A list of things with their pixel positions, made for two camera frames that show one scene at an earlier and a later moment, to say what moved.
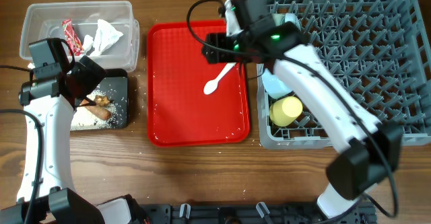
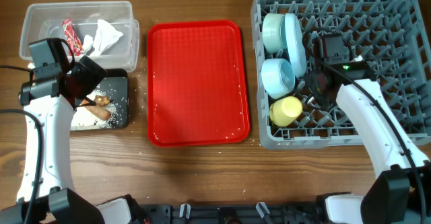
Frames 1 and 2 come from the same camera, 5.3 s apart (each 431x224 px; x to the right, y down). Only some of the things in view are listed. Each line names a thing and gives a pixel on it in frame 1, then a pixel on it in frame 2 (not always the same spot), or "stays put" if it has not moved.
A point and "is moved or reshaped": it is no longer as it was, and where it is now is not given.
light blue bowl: (292, 17) to (277, 77)
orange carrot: (99, 112) stays put
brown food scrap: (103, 100) stays put
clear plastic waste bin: (105, 31) stays put
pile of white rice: (83, 118) stays put
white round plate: (273, 86) is moved or reshaped
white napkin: (106, 35) stays put
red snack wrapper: (73, 40) stays put
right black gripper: (217, 44) to (323, 101)
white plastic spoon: (211, 85) is moved or reshaped
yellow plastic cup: (285, 110) stays put
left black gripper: (92, 79) stays put
